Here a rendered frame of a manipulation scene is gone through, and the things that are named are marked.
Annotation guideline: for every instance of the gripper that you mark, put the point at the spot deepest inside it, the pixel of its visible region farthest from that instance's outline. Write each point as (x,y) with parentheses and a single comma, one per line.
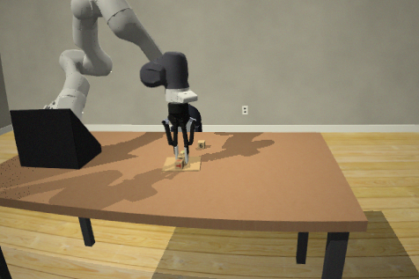
(179,116)

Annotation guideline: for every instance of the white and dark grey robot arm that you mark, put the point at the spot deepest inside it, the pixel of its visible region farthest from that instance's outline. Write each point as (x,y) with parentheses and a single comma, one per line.
(169,70)

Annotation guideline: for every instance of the tan square mat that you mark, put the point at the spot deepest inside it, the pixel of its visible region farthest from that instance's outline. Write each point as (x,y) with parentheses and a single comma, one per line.
(193,164)

